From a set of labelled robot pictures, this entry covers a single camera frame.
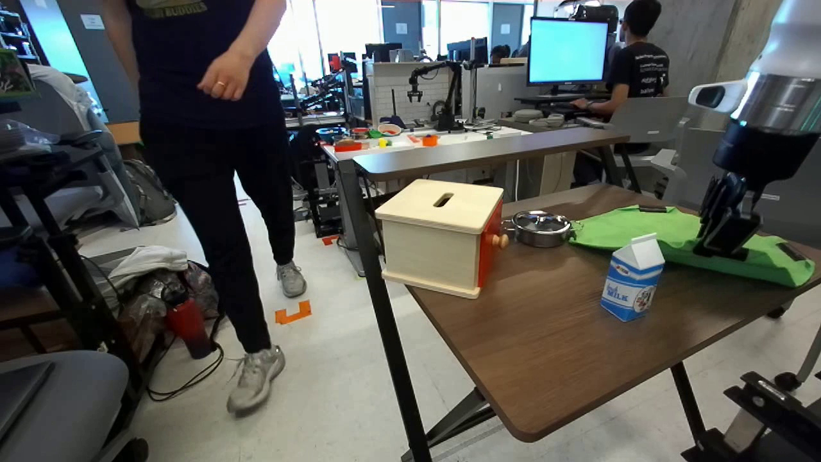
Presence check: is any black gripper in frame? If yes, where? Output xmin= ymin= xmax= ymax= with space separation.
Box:
xmin=695 ymin=124 xmax=819 ymax=256

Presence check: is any green towel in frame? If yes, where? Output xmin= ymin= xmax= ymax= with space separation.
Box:
xmin=569 ymin=205 xmax=815 ymax=288

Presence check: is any background black robot arm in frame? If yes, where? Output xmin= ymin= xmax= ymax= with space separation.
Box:
xmin=407 ymin=61 xmax=462 ymax=132

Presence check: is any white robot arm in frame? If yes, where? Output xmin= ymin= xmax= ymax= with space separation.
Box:
xmin=687 ymin=0 xmax=821 ymax=260

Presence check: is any small milk carton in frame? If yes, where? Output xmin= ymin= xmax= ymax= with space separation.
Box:
xmin=600 ymin=234 xmax=665 ymax=320

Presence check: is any seated person black shirt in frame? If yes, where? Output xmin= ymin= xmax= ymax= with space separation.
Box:
xmin=575 ymin=0 xmax=669 ymax=120

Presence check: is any metal bowl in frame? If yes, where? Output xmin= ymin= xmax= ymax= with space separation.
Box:
xmin=514 ymin=207 xmax=571 ymax=250

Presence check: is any computer monitor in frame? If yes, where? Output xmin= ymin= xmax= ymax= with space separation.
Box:
xmin=526 ymin=17 xmax=609 ymax=85

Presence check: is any wooden box with red front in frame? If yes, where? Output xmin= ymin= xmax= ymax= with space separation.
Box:
xmin=374 ymin=180 xmax=507 ymax=298

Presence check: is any orange floor marker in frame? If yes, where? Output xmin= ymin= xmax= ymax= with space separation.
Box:
xmin=274 ymin=301 xmax=314 ymax=327

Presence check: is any person in dark clothes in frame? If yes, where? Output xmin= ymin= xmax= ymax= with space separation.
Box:
xmin=101 ymin=0 xmax=306 ymax=415

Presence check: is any red canister on floor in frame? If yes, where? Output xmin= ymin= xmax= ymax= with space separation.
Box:
xmin=161 ymin=288 xmax=212 ymax=359

